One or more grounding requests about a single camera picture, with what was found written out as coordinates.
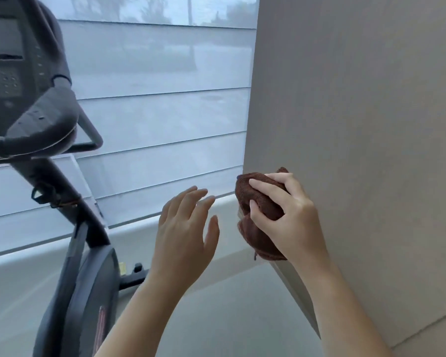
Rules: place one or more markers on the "person's left hand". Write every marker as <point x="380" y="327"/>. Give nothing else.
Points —
<point x="178" y="241"/>

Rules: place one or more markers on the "person's right hand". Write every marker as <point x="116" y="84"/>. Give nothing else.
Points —
<point x="297" y="226"/>

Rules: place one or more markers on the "person's right thumb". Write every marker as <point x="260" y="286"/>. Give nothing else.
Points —
<point x="262" y="219"/>

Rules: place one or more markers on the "person's right middle finger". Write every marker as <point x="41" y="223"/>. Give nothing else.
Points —
<point x="284" y="182"/>

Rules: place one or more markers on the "person's left thumb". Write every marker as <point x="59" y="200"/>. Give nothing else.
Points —
<point x="212" y="234"/>

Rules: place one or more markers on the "person's left middle finger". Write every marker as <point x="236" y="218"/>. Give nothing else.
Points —
<point x="191" y="202"/>

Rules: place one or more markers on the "brown cleaning cloth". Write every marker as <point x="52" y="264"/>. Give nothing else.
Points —
<point x="262" y="215"/>

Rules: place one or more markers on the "person's right forearm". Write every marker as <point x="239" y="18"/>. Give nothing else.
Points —
<point x="342" y="312"/>

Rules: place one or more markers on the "person's left forearm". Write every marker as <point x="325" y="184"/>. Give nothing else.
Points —
<point x="141" y="319"/>

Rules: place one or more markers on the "white window blind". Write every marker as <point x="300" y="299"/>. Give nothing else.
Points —
<point x="148" y="118"/>

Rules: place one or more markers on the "black exercise bike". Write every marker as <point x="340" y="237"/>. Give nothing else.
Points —
<point x="48" y="174"/>

